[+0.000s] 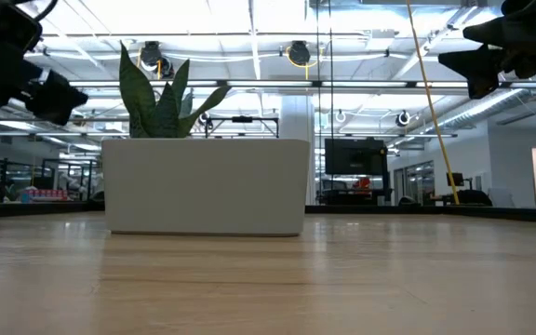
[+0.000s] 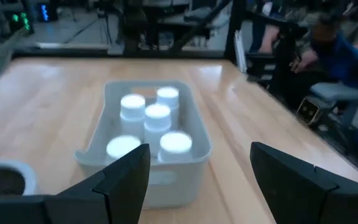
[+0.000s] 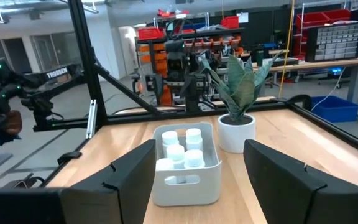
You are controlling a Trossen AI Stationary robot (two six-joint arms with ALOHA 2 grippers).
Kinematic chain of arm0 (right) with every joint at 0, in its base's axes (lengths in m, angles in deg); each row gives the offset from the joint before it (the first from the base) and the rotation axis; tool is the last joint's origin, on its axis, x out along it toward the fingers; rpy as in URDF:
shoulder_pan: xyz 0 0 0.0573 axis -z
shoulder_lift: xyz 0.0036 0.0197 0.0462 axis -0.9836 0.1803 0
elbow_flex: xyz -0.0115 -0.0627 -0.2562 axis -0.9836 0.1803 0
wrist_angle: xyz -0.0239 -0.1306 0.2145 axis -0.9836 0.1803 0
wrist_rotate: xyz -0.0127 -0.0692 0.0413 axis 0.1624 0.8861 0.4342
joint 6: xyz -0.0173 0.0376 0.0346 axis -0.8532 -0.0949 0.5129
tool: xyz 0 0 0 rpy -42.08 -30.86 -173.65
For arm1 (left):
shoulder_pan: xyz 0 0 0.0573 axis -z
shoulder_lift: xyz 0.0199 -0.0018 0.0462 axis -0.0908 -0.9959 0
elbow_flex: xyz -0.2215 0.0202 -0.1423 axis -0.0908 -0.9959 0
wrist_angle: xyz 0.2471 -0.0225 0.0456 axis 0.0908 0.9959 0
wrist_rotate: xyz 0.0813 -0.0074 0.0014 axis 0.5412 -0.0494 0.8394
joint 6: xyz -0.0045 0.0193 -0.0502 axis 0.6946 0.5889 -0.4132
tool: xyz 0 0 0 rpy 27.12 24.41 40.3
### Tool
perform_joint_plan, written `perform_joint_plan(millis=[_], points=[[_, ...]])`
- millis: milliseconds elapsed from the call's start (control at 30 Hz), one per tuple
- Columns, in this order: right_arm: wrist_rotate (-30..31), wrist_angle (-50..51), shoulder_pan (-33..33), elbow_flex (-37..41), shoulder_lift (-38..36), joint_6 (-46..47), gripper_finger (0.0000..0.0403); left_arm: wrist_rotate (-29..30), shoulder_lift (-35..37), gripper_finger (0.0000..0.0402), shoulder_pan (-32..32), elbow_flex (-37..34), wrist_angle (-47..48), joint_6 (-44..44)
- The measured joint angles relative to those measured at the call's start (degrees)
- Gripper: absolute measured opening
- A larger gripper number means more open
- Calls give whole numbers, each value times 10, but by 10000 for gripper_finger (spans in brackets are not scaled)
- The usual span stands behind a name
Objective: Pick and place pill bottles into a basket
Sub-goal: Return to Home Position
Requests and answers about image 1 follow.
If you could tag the black monitor on stand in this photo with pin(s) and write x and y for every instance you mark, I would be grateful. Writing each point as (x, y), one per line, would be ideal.
(356, 158)

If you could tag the red distant object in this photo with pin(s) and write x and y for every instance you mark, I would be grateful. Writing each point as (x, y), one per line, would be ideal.
(362, 183)

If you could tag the grey plastic basket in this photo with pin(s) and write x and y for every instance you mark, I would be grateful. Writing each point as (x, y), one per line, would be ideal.
(203, 186)

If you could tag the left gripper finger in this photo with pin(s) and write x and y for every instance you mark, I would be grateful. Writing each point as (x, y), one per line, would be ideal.
(58, 100)

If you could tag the pink and blue box row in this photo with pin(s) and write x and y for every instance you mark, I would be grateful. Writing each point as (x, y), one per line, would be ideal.
(44, 194)

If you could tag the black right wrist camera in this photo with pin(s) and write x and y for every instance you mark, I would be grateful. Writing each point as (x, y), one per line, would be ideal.
(493, 30)

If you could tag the black distant rig frame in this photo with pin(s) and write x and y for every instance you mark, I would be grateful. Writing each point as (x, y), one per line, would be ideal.
(242, 119)

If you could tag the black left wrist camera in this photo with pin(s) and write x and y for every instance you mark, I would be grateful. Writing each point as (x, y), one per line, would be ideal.
(14, 28)

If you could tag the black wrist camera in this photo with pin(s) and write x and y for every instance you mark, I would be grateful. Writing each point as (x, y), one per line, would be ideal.
(14, 28)
(493, 30)

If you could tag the dark office chair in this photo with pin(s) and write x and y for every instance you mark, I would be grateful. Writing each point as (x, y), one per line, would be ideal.
(475, 197)

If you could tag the small black desk monitor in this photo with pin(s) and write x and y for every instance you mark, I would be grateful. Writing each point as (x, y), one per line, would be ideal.
(455, 179)

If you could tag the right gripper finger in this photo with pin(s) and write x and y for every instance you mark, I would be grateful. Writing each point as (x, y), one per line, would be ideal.
(479, 70)

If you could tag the green snake plant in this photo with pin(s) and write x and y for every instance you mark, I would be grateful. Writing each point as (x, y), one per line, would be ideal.
(156, 116)

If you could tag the black aluminium table frame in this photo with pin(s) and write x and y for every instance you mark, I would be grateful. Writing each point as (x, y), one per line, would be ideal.
(435, 210)

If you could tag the long ceiling light strip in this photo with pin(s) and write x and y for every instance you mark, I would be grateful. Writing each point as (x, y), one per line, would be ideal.
(272, 84)

